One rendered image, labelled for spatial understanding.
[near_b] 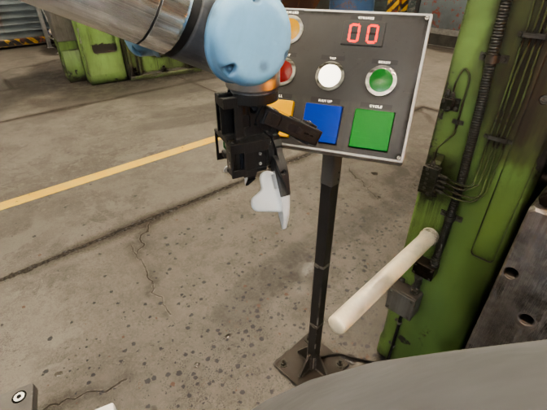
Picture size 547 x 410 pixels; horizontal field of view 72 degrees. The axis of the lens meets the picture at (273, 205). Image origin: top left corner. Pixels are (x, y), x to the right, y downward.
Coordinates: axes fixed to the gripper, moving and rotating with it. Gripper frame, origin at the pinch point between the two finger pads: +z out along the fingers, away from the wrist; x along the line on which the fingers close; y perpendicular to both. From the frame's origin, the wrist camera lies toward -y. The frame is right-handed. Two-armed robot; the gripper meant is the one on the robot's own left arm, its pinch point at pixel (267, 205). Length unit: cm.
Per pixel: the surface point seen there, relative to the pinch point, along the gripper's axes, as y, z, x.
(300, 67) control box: -17.2, -16.6, -20.5
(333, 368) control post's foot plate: -34, 92, -16
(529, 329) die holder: -46, 28, 27
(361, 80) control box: -25.4, -15.3, -11.0
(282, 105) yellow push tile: -12.2, -9.8, -18.9
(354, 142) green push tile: -21.3, -5.1, -5.5
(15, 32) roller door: 113, 71, -752
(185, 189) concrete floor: -18, 93, -168
